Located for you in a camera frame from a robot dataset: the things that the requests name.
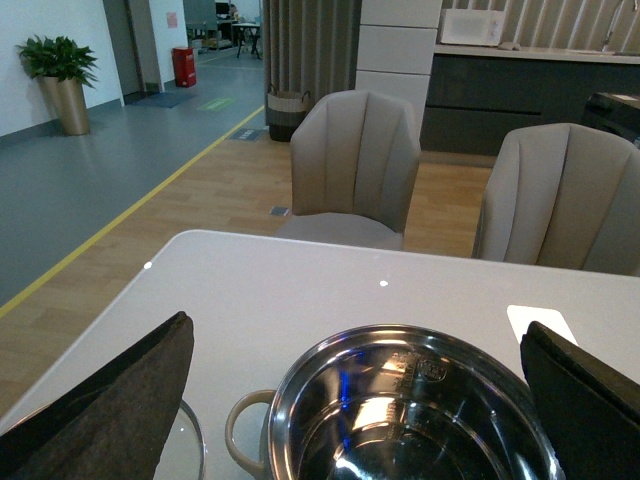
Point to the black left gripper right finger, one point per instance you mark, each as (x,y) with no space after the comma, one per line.
(589,411)

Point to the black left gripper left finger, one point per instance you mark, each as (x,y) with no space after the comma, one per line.
(114,424)

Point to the glass pot lid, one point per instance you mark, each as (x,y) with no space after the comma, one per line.
(184,452)

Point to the white electric cooking pot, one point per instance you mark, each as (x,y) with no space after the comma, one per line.
(392,402)

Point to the gold plant pot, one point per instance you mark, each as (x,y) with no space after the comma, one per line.
(68,99)

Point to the right beige upholstered chair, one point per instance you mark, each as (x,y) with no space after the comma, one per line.
(562,195)

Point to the beige upholstered chair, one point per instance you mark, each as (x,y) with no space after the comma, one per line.
(562,195)
(354,162)

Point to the black appliance at right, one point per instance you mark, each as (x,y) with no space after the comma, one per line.
(614,113)

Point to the dark kitchen counter cabinet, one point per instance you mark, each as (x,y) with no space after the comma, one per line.
(477,95)

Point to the left beige upholstered chair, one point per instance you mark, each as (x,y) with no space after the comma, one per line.
(354,162)

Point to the green potted plant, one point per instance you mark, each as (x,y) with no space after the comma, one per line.
(60,58)

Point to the red bin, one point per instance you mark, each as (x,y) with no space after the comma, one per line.
(183,61)

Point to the white microwave oven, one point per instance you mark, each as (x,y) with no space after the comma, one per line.
(469,27)

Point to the distant table with legs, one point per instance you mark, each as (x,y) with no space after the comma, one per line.
(247,33)

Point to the white pillar cabinet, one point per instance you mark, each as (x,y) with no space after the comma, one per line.
(396,47)

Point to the woven basket with handles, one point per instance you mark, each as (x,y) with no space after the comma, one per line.
(285,111)

